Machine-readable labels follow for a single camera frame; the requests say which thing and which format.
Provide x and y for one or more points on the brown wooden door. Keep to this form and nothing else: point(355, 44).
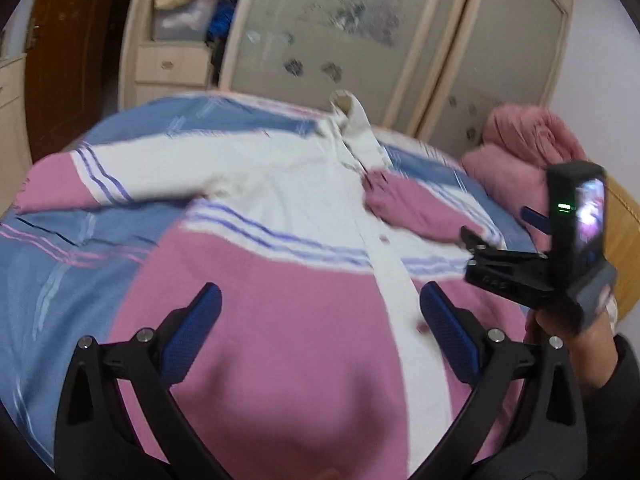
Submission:
point(70, 60)

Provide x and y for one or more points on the blue garment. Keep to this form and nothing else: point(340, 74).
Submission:
point(220, 22)

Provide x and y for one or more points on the translucent storage box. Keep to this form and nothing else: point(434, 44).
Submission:
point(180, 22)

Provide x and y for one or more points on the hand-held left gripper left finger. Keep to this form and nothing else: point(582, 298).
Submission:
point(192, 330)

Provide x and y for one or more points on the pink and white hooded jacket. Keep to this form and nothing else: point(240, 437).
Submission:
point(280, 320)

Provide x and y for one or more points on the person's right forearm dark sleeve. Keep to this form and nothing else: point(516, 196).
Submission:
point(615, 420)

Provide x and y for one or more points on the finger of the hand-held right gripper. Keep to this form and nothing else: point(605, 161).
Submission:
point(510, 275)
point(535, 220)

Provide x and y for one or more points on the cream wardrobe drawer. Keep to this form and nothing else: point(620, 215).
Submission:
point(172, 64)

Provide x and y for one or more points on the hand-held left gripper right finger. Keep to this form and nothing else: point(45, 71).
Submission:
point(450, 330)

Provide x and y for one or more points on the person's right hand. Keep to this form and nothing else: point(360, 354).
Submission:
point(595, 355)

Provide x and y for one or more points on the light wooden cabinet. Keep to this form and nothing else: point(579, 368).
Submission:
point(12, 125)

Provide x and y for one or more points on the cream wardrobe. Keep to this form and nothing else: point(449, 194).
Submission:
point(140, 25)

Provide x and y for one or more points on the wooden bed headboard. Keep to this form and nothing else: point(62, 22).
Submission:
point(625, 240)

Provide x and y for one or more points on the blue striped blanket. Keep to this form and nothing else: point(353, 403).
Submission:
point(65, 280)

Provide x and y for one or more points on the pink quilt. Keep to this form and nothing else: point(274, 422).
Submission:
point(520, 160)

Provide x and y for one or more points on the frosted floral sliding wardrobe door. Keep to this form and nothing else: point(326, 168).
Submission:
point(325, 35)
point(505, 45)

